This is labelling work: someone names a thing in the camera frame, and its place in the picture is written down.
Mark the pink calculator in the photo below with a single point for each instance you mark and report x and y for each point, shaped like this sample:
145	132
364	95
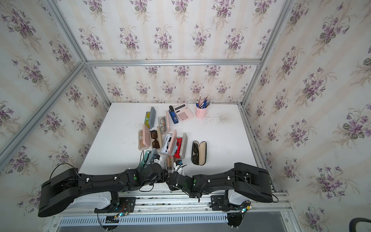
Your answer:
183	112

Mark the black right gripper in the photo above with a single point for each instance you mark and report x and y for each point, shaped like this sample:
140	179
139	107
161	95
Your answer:
168	185

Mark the pink pen cup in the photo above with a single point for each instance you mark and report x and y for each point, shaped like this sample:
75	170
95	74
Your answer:
200	113

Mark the pink glasses case left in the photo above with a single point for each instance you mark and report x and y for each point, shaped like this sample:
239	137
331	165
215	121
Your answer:
144	138

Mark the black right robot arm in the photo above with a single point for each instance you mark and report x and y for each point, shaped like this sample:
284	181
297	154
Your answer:
249	181

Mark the brown frame glasses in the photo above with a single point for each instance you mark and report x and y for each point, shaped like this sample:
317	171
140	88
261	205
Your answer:
162	124

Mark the grey glasses case red glasses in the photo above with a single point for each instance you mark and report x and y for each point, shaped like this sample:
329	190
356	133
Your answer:
184	146

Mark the grey case yellow lining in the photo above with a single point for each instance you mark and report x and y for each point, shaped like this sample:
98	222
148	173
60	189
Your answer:
150	118

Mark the blue stapler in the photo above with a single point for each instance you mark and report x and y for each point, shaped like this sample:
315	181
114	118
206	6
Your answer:
173	115

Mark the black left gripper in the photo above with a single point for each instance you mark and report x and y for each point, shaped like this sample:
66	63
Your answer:
164	176

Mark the pink grey case back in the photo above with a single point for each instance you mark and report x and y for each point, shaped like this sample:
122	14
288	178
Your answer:
167	121

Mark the white black sunglasses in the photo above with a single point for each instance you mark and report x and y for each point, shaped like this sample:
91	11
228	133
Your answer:
166	144

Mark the black tan glasses case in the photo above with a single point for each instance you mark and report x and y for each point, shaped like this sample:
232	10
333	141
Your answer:
202	153

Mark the pink case white glasses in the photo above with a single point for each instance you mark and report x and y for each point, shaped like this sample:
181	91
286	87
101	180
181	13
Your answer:
172	143

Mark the aluminium rail frame front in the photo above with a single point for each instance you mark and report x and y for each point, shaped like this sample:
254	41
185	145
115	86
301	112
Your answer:
156	208

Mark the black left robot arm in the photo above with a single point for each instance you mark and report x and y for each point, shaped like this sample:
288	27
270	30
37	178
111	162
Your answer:
60	191

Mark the beige glasses case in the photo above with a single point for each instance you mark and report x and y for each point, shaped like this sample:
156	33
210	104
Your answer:
159	138

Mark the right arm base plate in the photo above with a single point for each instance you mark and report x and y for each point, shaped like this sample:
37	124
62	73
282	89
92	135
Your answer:
229	203

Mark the red sunglasses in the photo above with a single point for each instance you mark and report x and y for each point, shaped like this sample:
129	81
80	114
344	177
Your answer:
178	148

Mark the brown sunglasses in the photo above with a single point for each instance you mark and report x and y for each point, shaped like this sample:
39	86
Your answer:
155	139

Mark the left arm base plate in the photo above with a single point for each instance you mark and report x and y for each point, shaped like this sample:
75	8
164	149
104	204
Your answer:
117	204

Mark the plaid glasses case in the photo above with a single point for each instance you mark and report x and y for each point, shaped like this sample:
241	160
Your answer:
169	165

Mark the teal glasses case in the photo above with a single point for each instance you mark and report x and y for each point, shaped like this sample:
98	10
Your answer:
148	157

